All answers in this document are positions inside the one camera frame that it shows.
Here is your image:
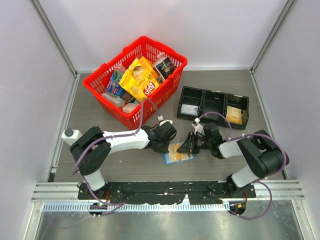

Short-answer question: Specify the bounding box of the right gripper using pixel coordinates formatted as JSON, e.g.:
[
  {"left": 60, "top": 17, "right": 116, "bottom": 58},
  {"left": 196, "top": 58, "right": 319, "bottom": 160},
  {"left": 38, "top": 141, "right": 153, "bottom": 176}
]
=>
[{"left": 177, "top": 131, "right": 212, "bottom": 154}]

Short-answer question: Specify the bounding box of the blue card holder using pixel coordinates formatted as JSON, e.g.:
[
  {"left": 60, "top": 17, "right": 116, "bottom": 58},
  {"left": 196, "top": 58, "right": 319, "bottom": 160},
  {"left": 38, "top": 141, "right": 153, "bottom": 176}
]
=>
[{"left": 162, "top": 152, "right": 196, "bottom": 166}]

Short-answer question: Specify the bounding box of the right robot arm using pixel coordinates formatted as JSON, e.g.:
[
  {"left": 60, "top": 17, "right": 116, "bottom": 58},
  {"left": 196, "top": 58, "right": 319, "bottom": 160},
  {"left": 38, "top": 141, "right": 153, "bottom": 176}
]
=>
[{"left": 177, "top": 123, "right": 290, "bottom": 198}]

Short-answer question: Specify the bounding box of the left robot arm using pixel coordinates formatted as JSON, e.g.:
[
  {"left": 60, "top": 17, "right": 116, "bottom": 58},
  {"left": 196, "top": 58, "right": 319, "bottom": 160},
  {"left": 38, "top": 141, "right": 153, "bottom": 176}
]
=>
[{"left": 61, "top": 120, "right": 177, "bottom": 199}]

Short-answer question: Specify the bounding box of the white card in tray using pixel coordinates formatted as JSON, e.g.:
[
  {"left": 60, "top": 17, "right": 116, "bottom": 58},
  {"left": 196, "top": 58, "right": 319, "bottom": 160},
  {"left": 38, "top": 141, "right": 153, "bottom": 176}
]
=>
[{"left": 180, "top": 104, "right": 199, "bottom": 116}]

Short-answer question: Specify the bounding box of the pink wrapped packet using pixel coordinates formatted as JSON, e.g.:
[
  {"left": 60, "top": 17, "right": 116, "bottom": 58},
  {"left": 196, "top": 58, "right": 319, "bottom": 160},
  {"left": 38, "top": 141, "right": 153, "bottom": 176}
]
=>
[{"left": 122, "top": 103, "right": 139, "bottom": 114}]

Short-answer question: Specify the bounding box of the black three-compartment tray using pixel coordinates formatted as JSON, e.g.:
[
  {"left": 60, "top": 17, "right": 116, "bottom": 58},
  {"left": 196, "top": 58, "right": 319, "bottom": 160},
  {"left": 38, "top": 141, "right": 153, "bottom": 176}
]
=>
[{"left": 177, "top": 86, "right": 249, "bottom": 130}]

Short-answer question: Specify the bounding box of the red plastic shopping basket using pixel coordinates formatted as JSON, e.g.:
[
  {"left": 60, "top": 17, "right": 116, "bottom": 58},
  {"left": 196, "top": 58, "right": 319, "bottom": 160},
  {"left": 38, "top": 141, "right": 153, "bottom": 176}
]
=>
[{"left": 83, "top": 36, "right": 188, "bottom": 130}]

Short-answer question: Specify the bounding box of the clear wrapped packet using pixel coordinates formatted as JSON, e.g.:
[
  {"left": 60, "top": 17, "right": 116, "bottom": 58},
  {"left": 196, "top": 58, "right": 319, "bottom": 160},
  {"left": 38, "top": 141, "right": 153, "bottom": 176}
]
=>
[{"left": 101, "top": 92, "right": 126, "bottom": 108}]

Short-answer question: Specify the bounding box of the yellow Lays chips bag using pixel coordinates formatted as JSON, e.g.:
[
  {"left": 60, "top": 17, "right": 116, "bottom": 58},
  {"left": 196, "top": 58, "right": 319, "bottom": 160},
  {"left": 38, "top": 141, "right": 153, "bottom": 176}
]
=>
[{"left": 119, "top": 56, "right": 160, "bottom": 103}]

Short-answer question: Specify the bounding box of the black snack box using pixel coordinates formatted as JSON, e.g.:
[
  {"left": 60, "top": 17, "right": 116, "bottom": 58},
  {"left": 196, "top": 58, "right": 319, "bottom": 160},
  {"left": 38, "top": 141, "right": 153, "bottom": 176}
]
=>
[{"left": 153, "top": 56, "right": 176, "bottom": 80}]

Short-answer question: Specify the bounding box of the blue green packet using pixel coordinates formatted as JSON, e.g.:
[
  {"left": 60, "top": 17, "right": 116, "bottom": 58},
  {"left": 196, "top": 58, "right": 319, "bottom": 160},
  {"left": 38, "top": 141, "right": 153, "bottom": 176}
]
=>
[{"left": 106, "top": 70, "right": 125, "bottom": 98}]

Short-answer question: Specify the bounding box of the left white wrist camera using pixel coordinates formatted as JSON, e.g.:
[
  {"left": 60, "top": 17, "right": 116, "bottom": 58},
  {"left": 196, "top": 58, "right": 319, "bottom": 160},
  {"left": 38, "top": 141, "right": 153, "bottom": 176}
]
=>
[{"left": 158, "top": 115, "right": 173, "bottom": 126}]

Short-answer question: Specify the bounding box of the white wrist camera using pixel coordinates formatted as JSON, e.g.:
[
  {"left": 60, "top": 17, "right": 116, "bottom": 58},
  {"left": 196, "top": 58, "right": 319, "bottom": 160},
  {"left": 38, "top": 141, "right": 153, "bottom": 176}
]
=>
[
  {"left": 191, "top": 118, "right": 204, "bottom": 134},
  {"left": 158, "top": 115, "right": 173, "bottom": 126}
]

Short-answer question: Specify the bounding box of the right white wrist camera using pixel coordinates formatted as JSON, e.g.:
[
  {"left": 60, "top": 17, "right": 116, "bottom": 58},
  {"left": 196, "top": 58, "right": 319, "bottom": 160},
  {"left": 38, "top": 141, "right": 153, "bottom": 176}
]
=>
[{"left": 191, "top": 118, "right": 204, "bottom": 134}]

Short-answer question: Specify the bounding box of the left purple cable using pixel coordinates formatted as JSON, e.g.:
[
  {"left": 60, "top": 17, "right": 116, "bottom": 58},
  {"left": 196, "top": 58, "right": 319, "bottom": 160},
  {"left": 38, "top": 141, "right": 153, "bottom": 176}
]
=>
[{"left": 71, "top": 98, "right": 163, "bottom": 216}]

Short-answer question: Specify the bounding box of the purple cable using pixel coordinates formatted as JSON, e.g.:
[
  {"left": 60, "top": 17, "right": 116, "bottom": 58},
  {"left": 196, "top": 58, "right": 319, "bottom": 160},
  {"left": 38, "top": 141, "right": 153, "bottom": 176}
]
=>
[
  {"left": 71, "top": 98, "right": 163, "bottom": 216},
  {"left": 196, "top": 111, "right": 288, "bottom": 221}
]

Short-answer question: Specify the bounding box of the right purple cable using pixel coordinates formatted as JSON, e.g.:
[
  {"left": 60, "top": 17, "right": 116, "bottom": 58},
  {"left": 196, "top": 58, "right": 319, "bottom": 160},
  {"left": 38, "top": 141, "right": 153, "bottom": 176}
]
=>
[{"left": 196, "top": 111, "right": 288, "bottom": 221}]

